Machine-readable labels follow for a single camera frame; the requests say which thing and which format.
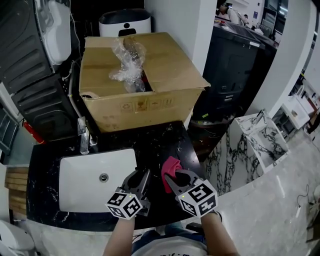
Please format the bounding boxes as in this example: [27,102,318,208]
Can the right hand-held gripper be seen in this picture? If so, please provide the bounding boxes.
[163,169,219,218]

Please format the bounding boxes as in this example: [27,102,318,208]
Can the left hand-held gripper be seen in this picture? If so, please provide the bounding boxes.
[104,168,152,221]

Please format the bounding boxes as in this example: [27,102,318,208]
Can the red cloth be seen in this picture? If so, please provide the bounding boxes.
[161,156,184,194]

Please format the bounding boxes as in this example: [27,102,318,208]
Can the person's left forearm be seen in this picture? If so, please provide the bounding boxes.
[102,216,137,256]

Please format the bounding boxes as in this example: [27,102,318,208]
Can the person's right forearm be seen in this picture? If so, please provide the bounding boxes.
[199,211,241,256]

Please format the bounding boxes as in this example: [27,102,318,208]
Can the person's blue trousers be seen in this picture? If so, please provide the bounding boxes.
[132,223,207,245]

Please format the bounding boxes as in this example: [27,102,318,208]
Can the white sink basin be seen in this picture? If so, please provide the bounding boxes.
[59,148,138,214]

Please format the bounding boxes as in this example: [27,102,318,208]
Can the chrome faucet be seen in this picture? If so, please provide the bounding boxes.
[77,116,99,155]

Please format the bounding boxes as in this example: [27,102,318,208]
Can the marble pattern sink cabinet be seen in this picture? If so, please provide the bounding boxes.
[234,109,291,174]

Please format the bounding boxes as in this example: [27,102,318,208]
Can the large cardboard box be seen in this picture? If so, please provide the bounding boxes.
[79,31,212,133]

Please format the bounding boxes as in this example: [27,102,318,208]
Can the grey metal washing machine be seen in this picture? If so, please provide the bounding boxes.
[0,0,73,95]
[11,72,81,144]

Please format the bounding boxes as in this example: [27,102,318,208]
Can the red fire extinguisher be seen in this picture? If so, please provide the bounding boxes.
[22,119,47,146]

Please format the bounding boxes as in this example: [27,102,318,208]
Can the clear plastic wrap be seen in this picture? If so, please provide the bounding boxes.
[108,37,147,92]

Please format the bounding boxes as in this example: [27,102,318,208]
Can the stack of wooden planks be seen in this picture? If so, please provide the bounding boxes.
[4,166,30,216]

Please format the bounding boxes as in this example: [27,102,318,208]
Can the tall black appliance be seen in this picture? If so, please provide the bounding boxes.
[193,22,266,121]

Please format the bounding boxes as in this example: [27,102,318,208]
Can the white vanity cabinet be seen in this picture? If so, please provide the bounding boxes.
[274,94,314,136]

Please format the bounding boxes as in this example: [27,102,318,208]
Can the white toilet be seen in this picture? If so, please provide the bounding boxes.
[0,219,36,256]

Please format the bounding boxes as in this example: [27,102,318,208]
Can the white bin with black lid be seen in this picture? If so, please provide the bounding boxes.
[98,8,152,39]

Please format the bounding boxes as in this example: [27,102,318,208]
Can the black cabled device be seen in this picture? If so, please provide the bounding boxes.
[184,221,209,236]

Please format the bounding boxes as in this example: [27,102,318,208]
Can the grey corrugated hose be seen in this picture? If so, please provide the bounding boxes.
[68,61,85,119]

